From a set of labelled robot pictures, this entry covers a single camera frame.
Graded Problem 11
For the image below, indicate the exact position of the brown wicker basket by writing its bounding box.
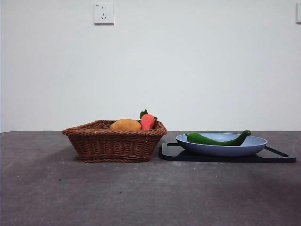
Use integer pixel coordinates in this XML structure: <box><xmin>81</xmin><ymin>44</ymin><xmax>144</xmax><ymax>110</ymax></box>
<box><xmin>62</xmin><ymin>119</ymin><xmax>168</xmax><ymax>163</ymax></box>

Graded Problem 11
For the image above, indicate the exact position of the orange carrot with green top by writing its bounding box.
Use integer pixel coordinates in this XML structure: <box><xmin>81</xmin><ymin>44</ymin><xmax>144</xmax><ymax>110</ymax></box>
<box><xmin>139</xmin><ymin>107</ymin><xmax>158</xmax><ymax>131</ymax></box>

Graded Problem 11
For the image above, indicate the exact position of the light blue round plate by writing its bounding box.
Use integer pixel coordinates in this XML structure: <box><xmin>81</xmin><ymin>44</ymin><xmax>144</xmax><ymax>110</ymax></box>
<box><xmin>175</xmin><ymin>132</ymin><xmax>269</xmax><ymax>158</ymax></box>

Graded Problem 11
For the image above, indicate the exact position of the long green pepper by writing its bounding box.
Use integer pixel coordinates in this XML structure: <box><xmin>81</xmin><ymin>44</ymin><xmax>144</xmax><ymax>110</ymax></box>
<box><xmin>184</xmin><ymin>129</ymin><xmax>252</xmax><ymax>146</ymax></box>

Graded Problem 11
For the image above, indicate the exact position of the black rectangular tray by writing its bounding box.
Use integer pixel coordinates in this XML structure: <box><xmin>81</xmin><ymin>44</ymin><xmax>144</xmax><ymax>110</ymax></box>
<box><xmin>161</xmin><ymin>142</ymin><xmax>297</xmax><ymax>163</ymax></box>

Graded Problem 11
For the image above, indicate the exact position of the white wall power socket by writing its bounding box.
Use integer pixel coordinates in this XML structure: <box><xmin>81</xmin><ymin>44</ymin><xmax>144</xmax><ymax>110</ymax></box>
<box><xmin>94</xmin><ymin>2</ymin><xmax>115</xmax><ymax>25</ymax></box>

